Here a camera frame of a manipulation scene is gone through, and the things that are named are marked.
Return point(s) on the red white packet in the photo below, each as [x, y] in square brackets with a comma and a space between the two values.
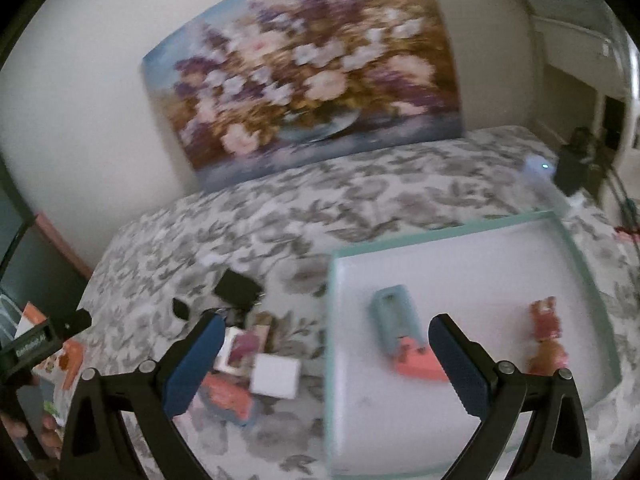
[227, 397]

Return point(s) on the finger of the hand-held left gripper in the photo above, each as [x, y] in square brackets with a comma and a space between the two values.
[72, 322]

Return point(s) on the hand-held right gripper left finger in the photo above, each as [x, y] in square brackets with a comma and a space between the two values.
[192, 367]

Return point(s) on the coral pink item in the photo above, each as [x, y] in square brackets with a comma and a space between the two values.
[417, 362]

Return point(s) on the white box with magenta label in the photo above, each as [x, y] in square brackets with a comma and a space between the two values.
[240, 350]

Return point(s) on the grey floral bedspread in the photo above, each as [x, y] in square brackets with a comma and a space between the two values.
[350, 200]

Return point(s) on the orange printed packet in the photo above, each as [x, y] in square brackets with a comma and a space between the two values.
[70, 360]

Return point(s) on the white device with blue light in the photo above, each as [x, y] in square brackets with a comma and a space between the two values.
[540, 175]

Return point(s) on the orange white box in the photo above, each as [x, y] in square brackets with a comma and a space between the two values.
[30, 317]

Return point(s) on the black device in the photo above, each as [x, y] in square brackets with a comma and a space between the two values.
[572, 165]

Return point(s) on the white cube charger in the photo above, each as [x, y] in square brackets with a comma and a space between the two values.
[275, 375]

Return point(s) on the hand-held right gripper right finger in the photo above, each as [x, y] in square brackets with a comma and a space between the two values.
[457, 370]

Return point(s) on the black power adapter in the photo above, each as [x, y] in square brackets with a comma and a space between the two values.
[237, 287]

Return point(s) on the light blue case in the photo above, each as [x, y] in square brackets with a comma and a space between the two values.
[395, 315]

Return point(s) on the floral painting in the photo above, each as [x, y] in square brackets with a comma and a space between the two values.
[300, 75]

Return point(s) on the dark wooden furniture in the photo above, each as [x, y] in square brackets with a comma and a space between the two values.
[45, 270]

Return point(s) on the gold rectangular bar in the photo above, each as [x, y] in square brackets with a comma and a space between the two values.
[265, 327]

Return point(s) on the white furniture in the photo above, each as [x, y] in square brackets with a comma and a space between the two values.
[565, 35]

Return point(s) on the teal rimmed white tray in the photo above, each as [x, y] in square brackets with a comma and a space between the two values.
[475, 270]

